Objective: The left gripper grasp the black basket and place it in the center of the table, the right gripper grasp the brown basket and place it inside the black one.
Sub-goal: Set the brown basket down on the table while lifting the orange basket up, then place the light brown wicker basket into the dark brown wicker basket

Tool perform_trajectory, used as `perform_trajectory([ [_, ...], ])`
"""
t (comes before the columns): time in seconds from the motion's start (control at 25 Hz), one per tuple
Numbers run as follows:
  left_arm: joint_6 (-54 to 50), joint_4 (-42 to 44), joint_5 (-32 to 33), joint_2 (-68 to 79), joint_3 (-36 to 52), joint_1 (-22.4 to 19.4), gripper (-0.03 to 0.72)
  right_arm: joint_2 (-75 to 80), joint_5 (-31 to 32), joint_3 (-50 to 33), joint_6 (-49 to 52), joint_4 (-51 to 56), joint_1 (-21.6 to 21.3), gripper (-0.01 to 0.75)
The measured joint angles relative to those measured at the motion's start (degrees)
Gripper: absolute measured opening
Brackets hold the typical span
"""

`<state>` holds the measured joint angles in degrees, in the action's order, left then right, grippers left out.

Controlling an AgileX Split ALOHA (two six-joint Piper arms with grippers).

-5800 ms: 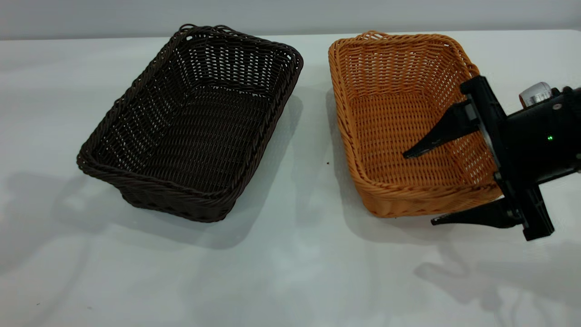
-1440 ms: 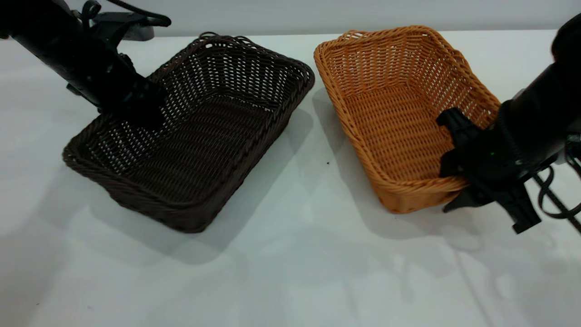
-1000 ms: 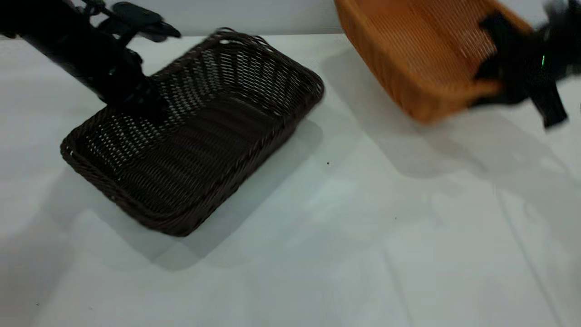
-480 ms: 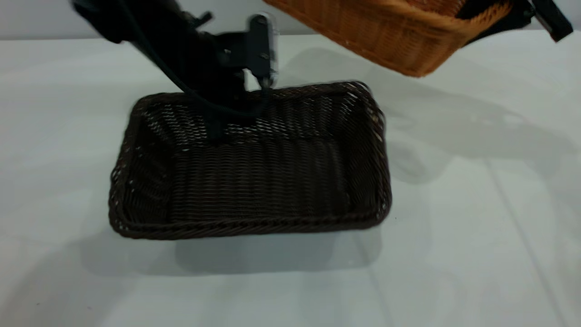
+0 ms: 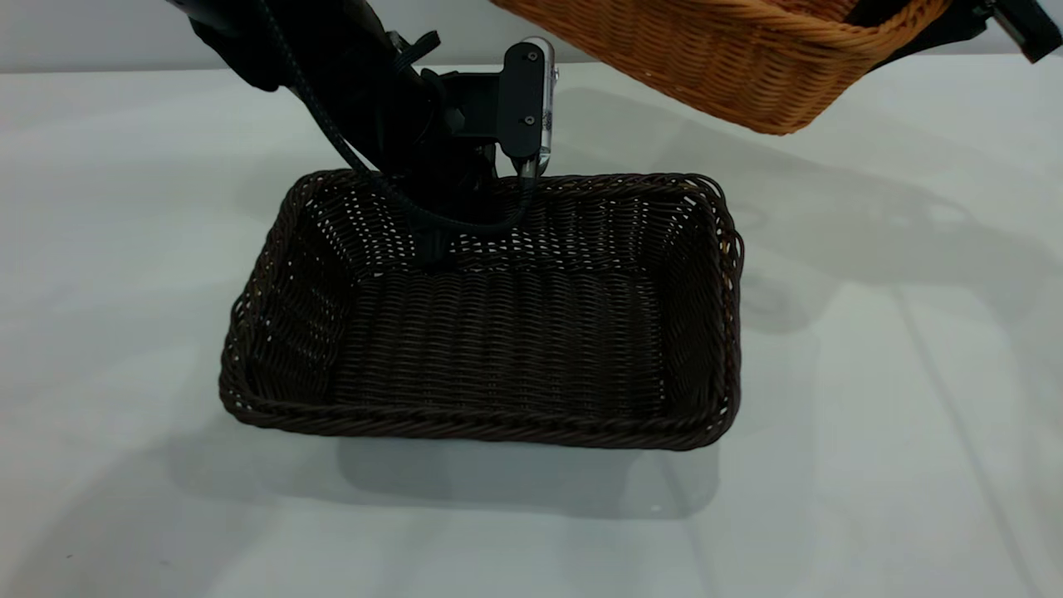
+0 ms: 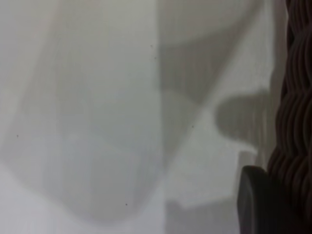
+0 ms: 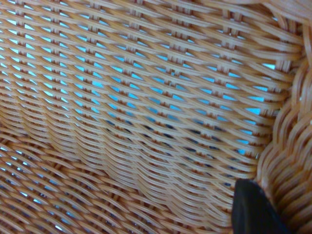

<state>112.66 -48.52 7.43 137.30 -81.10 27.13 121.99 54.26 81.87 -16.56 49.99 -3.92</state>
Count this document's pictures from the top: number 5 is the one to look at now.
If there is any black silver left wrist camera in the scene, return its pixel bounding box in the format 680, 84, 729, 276
498, 37, 558, 179

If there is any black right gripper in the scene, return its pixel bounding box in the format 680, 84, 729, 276
845, 0, 1063, 74

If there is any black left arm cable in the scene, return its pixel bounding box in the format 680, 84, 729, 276
253, 0, 536, 235

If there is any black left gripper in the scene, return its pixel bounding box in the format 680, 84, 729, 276
378, 71, 504, 268

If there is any black wicker basket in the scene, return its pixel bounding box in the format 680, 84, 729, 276
218, 170, 746, 452

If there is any orange wicker basket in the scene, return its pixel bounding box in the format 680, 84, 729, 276
490, 0, 952, 136

